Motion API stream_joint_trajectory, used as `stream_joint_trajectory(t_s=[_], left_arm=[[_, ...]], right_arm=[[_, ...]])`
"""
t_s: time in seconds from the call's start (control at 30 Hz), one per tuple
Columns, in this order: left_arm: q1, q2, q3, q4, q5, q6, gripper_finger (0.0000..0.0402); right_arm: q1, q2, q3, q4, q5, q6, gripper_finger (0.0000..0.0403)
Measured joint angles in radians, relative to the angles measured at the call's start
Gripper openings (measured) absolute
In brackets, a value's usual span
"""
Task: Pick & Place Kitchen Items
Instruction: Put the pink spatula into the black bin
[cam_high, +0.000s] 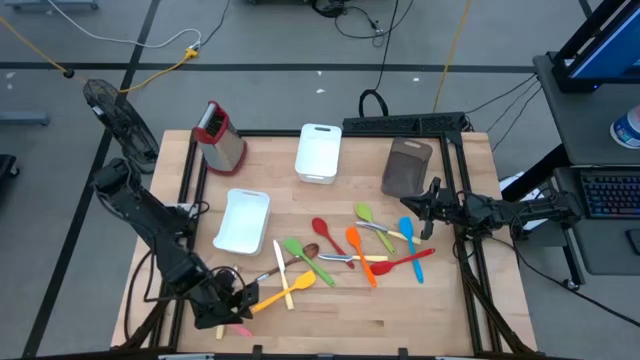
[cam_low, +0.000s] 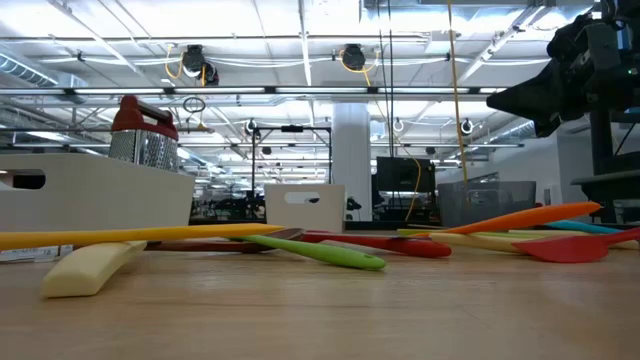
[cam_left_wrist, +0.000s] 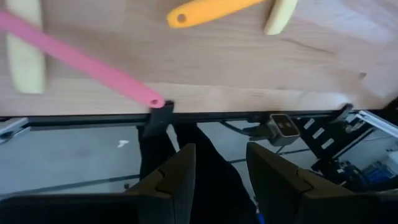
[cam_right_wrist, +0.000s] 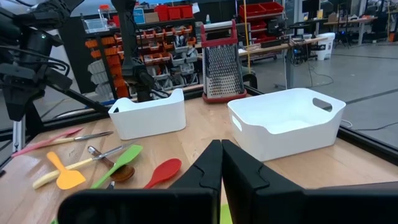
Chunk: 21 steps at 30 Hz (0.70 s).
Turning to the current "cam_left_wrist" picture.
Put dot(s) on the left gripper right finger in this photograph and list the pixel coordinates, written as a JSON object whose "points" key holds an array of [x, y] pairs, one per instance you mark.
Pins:
{"points": [[280, 199]]}

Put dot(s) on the silver aluminium bar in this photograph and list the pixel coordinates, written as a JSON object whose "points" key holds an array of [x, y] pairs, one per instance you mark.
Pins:
{"points": [[379, 123], [12, 127]]}

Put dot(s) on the small pink silicone spatula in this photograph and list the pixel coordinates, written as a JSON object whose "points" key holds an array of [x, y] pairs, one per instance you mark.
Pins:
{"points": [[93, 67]]}

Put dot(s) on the black power strip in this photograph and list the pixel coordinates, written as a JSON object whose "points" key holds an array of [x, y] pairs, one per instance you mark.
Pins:
{"points": [[329, 137]]}

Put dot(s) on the yellow silicone spatula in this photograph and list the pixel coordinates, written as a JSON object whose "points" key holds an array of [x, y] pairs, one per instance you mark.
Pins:
{"points": [[205, 11]]}

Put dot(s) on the small silver stereo camera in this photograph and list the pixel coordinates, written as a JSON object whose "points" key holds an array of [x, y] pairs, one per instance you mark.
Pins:
{"points": [[283, 129]]}

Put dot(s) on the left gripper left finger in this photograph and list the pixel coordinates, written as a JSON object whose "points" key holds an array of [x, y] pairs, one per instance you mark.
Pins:
{"points": [[155, 205]]}

